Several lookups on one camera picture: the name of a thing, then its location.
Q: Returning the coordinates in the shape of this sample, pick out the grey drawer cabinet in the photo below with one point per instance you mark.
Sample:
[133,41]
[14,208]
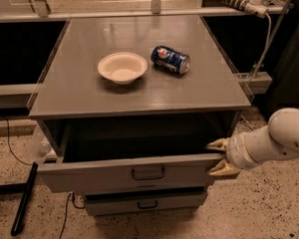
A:
[86,117]

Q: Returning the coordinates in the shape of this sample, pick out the white power strip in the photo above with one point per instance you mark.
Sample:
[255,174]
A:
[254,7]

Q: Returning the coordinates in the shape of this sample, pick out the blue pepsi can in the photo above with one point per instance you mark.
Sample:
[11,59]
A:
[170,59]

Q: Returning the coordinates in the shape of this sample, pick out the white paper bowl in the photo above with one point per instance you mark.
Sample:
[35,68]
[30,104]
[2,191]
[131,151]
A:
[122,68]

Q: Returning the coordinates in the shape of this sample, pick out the grey bottom drawer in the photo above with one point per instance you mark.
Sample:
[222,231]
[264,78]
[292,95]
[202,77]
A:
[142,201]

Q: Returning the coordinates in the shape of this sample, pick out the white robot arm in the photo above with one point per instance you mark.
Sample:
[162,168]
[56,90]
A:
[279,140]

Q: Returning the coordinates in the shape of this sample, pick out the grey top drawer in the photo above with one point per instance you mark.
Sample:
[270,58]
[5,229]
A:
[130,175]

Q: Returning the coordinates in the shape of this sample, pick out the black metal floor bar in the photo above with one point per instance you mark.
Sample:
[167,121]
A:
[27,191]

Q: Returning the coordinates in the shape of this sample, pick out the grey drawer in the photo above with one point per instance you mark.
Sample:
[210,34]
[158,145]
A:
[130,175]
[142,201]

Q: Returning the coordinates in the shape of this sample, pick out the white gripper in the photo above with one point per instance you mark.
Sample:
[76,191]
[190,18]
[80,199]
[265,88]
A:
[236,153]

